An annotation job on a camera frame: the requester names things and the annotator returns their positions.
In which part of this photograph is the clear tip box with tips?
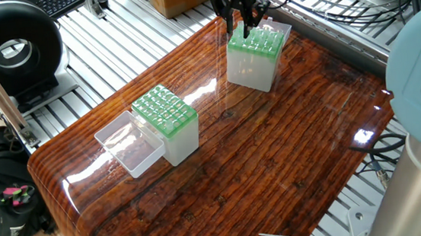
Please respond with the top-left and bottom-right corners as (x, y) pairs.
(222, 15), (299, 96)

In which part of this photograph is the clear tip box green rack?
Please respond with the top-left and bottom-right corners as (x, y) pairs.
(90, 81), (204, 182)

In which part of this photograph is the glossy brown wooden board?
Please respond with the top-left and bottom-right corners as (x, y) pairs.
(17, 0), (421, 236)

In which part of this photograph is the black keyboard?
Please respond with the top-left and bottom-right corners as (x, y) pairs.
(30, 0), (89, 20)

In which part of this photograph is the black round device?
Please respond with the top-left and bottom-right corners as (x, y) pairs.
(0, 0), (71, 114)

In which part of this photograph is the black backpack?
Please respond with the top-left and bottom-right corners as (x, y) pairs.
(0, 121), (59, 236)

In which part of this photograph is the aluminium bracket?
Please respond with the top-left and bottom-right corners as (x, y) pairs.
(84, 0), (111, 21)

